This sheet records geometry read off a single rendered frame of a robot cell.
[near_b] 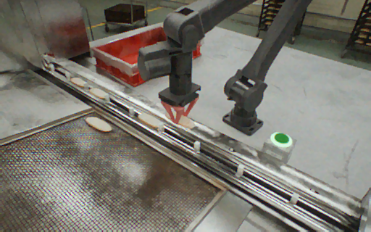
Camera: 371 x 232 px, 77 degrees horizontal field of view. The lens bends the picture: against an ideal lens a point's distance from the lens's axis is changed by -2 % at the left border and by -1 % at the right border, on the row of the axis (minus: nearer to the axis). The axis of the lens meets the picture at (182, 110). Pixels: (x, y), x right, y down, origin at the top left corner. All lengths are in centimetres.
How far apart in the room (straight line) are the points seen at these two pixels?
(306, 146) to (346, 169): 12
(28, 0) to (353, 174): 129
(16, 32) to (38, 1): 16
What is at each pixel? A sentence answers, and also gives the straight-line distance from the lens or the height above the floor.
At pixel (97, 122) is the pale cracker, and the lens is 74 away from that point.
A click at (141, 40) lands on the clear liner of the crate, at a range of 140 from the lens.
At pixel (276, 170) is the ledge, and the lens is 68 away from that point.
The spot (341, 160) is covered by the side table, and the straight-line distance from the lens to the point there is 85.
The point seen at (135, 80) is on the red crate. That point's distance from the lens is 104.
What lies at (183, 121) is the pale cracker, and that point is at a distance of 65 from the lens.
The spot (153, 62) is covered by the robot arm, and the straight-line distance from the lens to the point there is 52.
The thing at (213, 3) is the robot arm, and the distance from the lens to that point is 56.
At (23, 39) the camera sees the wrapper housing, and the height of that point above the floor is 101.
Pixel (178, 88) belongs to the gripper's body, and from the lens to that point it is 58.
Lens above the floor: 135
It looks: 36 degrees down
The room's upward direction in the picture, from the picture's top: straight up
